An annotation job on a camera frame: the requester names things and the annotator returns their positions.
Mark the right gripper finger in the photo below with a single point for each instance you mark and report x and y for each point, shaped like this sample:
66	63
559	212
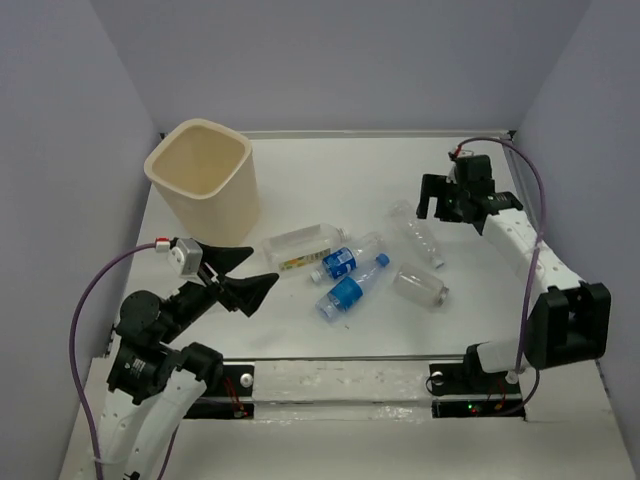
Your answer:
430	185
443	205

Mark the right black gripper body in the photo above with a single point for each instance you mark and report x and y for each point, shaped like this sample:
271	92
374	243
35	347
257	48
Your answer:
458	195

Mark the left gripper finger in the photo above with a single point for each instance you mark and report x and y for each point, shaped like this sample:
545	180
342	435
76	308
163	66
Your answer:
246	295
223	260

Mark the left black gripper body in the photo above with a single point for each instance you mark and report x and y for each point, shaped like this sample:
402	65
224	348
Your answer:
193	299

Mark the clear thin bottle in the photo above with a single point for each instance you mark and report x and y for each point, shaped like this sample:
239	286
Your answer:
416	232

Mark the square clear bottle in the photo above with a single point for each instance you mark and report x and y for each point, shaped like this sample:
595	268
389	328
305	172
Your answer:
303	247

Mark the blue label bottle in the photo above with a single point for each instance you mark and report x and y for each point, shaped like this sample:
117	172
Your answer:
348	258
352	288

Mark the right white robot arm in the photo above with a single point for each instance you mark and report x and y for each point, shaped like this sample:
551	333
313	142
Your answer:
566	317

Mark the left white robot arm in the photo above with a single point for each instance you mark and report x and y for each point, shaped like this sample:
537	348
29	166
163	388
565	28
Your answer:
152	386

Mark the cream plastic bin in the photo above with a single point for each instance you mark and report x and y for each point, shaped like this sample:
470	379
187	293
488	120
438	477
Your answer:
205	173

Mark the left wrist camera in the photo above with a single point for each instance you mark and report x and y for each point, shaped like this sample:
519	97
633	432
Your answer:
184	255

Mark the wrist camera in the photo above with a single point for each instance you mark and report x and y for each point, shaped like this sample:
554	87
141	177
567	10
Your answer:
184	255
457	155

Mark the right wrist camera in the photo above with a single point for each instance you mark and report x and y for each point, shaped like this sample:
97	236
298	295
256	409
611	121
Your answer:
457	155

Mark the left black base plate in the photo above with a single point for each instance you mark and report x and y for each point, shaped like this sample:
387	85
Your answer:
220	395

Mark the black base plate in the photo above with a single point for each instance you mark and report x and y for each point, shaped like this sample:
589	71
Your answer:
220	395
455	394

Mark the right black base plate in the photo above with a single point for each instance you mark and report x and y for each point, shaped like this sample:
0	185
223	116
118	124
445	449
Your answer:
455	394

